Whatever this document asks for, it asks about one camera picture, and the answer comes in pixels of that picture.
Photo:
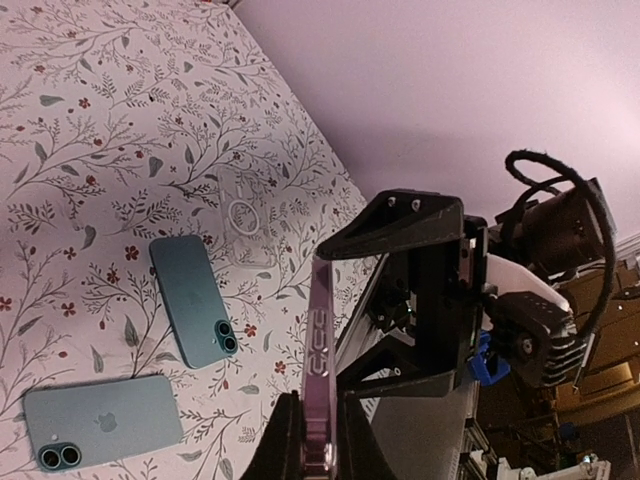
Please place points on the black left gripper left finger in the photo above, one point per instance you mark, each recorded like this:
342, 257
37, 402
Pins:
278, 455

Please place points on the blue phone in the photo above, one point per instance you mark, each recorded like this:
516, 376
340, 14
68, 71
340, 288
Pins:
192, 300

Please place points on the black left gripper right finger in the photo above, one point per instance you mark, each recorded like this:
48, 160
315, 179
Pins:
359, 456

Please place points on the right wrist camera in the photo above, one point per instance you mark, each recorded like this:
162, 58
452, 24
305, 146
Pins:
531, 325

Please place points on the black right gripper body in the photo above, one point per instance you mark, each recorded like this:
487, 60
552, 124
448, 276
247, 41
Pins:
438, 291

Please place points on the floral patterned table mat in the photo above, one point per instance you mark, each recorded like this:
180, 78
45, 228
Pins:
115, 118

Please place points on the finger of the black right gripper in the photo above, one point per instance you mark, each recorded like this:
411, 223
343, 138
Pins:
393, 368
396, 221

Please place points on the blue storage bin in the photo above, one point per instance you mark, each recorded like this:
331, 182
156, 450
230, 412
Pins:
487, 366

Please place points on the clear phone case with ring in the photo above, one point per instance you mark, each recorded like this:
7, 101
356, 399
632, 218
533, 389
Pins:
245, 219

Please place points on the purple phone with ring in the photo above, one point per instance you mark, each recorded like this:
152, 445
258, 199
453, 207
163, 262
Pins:
319, 378

